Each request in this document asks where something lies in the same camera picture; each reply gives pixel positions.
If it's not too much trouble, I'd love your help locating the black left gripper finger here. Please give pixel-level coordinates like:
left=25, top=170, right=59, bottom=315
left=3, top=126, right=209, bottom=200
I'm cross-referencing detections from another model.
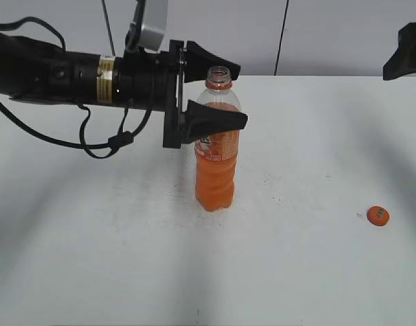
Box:
left=183, top=100, right=248, bottom=144
left=184, top=41, right=241, bottom=83

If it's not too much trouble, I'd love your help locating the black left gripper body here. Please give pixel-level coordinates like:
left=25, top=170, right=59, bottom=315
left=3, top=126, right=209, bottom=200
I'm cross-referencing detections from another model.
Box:
left=117, top=40, right=194, bottom=149

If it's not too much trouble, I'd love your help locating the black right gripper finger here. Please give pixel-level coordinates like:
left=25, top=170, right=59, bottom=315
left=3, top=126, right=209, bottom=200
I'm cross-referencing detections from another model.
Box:
left=383, top=22, right=416, bottom=81

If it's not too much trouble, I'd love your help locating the orange soda plastic bottle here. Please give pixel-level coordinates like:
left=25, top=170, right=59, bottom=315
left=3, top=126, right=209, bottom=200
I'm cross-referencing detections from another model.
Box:
left=194, top=66, right=241, bottom=212

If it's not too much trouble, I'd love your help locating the orange bottle cap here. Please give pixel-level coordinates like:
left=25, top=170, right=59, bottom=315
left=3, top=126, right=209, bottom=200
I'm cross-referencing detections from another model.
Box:
left=366, top=206, right=390, bottom=227

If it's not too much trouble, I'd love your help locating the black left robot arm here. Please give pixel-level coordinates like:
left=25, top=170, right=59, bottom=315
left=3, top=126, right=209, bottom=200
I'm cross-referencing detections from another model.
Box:
left=0, top=21, right=248, bottom=148

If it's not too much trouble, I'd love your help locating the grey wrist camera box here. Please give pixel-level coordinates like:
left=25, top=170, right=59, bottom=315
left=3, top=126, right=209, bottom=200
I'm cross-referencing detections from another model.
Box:
left=125, top=0, right=168, bottom=53

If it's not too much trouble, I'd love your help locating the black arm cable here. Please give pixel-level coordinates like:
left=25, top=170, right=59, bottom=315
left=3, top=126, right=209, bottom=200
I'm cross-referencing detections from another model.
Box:
left=0, top=16, right=153, bottom=160

